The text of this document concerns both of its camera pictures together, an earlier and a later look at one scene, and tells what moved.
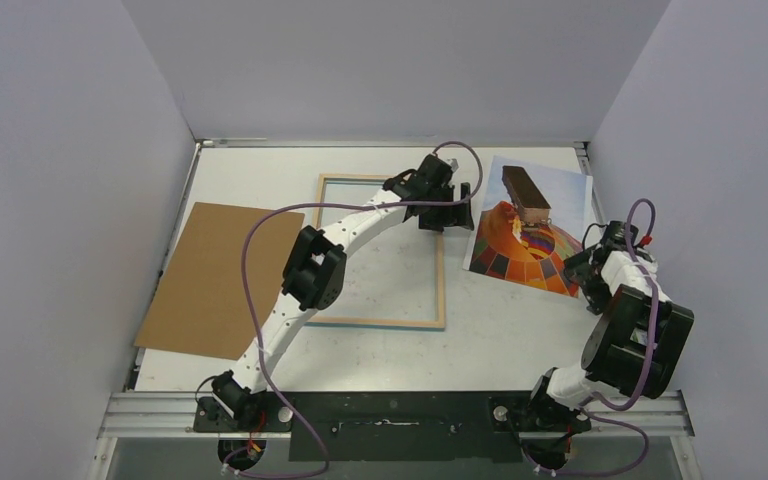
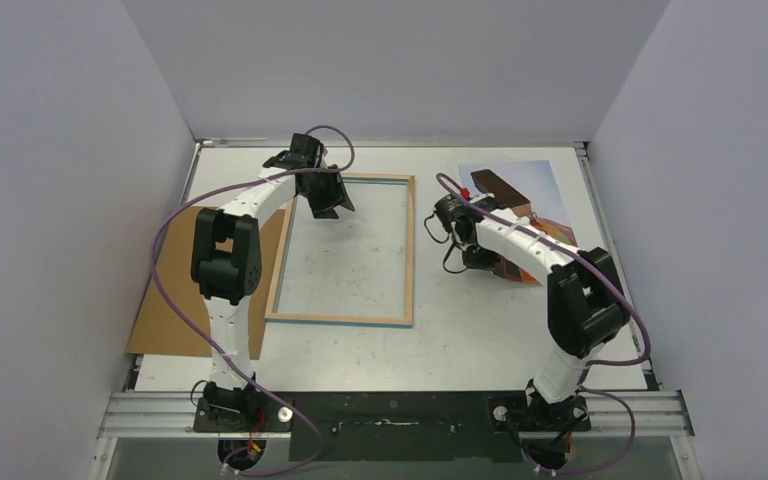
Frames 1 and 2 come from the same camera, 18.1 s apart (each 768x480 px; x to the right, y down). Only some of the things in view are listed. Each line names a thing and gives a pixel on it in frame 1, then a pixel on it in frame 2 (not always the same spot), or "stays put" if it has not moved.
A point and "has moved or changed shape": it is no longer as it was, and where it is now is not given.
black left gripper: (436, 224) to (324, 209)
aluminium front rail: (171, 415) stays put
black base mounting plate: (388, 427) stays put
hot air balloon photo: (501, 246) has moved or changed shape
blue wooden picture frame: (381, 323) to (408, 321)
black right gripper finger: (598, 296) to (476, 257)
